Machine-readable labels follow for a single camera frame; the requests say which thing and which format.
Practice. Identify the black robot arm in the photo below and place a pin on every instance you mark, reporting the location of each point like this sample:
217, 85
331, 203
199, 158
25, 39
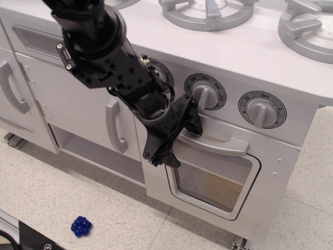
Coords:
95, 51

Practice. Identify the left white cabinet door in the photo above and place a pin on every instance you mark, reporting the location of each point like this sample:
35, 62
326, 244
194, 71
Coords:
32, 125

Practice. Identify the aluminium frame rail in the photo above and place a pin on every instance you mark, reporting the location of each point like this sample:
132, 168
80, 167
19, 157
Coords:
14, 141
241, 243

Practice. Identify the white cabinet door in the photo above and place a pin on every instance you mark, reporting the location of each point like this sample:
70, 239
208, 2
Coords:
70, 105
32, 125

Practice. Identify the left grey stove knob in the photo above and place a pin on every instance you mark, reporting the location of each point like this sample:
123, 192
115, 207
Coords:
161, 77

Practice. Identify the right silver burner grate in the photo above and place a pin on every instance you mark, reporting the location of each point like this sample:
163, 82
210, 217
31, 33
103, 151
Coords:
306, 28

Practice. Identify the middle silver burner grate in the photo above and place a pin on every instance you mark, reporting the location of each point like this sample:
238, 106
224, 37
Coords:
213, 21

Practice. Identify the white toy kitchen unit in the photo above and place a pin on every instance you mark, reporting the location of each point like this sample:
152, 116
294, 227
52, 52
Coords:
246, 58

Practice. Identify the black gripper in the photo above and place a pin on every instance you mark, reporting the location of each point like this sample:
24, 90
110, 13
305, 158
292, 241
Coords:
163, 131

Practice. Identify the middle grey stove knob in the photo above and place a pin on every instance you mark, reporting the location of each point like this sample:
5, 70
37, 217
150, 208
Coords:
206, 90

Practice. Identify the white toy oven door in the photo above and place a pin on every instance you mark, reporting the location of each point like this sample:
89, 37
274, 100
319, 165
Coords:
238, 194

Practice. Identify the silver oven door handle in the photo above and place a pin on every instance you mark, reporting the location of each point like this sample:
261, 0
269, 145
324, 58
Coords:
233, 147

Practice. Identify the blue toy berry cluster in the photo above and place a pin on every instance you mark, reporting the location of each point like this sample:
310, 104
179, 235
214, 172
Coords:
81, 226

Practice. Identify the left silver door handle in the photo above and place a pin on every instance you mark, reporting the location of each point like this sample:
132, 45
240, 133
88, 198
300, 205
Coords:
21, 106

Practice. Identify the silver burner grate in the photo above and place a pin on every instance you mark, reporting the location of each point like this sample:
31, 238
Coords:
213, 21
306, 28

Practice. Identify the grey stove knob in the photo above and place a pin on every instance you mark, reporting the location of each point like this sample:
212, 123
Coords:
161, 77
262, 110
206, 90

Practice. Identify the silver vent grille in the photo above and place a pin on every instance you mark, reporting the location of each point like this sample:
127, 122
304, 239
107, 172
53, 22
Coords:
38, 41

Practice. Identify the right grey stove knob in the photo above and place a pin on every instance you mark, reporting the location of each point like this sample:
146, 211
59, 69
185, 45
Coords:
262, 110

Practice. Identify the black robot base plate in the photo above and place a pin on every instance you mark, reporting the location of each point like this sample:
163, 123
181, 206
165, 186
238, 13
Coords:
23, 236

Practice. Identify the aluminium frame rail right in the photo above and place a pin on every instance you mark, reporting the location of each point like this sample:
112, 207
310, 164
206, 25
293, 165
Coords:
241, 243

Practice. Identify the aluminium frame rail left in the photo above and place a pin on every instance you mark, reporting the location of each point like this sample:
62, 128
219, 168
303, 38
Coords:
14, 141

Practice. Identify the silver sink basin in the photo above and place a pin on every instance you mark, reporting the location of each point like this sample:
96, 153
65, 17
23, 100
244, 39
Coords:
119, 4

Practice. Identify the silver cabinet door handle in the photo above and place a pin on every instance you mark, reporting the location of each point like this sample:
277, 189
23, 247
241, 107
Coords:
117, 140

